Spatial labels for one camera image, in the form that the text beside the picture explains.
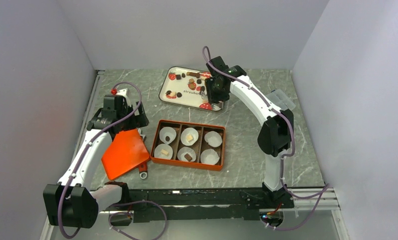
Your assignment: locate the white chocolate block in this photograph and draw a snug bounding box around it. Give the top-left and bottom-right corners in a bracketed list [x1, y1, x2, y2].
[161, 150, 169, 156]

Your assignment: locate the white chocolate cube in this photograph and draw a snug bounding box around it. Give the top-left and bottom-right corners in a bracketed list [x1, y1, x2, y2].
[186, 134, 194, 142]

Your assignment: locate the brown chocolate square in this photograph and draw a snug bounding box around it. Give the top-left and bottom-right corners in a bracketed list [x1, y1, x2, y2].
[184, 153, 193, 162]

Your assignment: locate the black slotted spatula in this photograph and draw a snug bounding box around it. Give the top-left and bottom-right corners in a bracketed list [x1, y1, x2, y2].
[200, 91, 208, 103]

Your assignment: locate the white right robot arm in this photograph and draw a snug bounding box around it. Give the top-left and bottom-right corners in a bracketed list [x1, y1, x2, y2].
[206, 56, 294, 208]

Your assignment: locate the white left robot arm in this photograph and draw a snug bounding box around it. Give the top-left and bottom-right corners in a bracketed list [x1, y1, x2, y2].
[43, 94, 149, 229]

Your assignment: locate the orange chocolate box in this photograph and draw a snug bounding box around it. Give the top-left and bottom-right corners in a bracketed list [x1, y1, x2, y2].
[151, 119, 226, 171]

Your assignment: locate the white paper cup back left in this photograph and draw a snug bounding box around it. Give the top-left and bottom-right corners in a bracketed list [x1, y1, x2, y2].
[159, 126, 177, 145]

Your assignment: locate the white paper cup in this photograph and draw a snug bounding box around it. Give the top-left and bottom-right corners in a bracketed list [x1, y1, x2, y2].
[154, 143, 173, 160]
[200, 149, 220, 165]
[180, 127, 199, 146]
[204, 131, 222, 148]
[159, 126, 177, 145]
[177, 146, 196, 162]

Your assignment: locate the orange box lid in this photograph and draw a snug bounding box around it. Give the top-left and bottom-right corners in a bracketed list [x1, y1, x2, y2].
[102, 129, 150, 181]

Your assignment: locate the white strawberry tray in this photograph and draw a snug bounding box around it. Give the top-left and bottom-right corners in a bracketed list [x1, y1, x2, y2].
[159, 66, 224, 112]

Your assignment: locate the white paper cup front left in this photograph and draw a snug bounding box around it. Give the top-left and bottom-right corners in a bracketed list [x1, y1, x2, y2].
[154, 143, 173, 160]

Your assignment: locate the white paper cup back right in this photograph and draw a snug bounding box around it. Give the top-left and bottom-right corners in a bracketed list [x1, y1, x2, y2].
[204, 131, 222, 148]

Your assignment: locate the white paper cup back middle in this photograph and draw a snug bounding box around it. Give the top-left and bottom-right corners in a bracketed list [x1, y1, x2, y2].
[180, 127, 199, 146]

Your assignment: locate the white paper cup front middle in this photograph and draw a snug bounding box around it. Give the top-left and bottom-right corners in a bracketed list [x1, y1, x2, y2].
[177, 146, 196, 162]

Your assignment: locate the clear plastic compartment box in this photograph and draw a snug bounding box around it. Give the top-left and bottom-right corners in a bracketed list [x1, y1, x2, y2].
[266, 89, 296, 111]

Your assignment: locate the white paper cup front right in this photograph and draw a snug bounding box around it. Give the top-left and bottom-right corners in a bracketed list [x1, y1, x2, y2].
[200, 149, 220, 165]

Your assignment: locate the white bracket with red knob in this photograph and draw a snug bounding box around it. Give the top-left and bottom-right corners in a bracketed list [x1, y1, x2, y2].
[111, 88, 129, 98]

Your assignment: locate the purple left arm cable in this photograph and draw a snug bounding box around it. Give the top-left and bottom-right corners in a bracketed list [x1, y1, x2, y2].
[57, 81, 168, 239]

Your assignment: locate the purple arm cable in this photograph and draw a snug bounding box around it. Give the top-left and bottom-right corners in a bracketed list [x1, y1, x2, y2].
[57, 81, 168, 239]
[202, 45, 330, 232]

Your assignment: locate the red handled adjustable wrench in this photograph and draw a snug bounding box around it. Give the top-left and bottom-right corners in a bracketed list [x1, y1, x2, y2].
[138, 128, 149, 180]

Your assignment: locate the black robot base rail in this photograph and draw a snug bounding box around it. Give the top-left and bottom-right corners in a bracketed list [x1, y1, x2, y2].
[110, 187, 295, 228]

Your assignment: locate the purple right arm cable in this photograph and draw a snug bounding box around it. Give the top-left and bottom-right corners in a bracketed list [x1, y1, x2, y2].
[202, 45, 330, 232]

